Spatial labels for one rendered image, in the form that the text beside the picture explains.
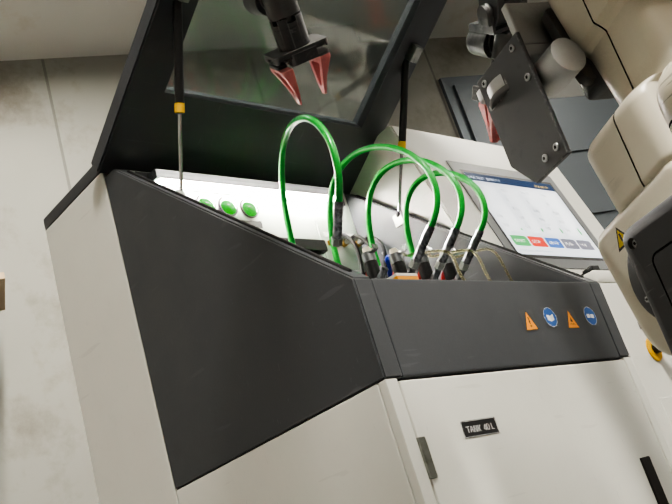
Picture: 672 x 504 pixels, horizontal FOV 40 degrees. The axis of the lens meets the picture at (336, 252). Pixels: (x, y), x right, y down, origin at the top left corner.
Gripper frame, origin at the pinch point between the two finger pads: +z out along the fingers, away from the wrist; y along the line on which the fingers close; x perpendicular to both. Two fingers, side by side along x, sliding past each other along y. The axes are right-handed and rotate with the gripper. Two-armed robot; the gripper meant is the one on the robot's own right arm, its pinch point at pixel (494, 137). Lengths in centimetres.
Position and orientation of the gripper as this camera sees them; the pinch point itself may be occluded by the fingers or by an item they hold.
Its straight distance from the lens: 179.1
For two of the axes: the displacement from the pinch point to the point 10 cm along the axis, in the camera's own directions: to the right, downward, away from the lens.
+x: -8.6, 0.7, -5.1
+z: -1.0, 9.5, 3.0
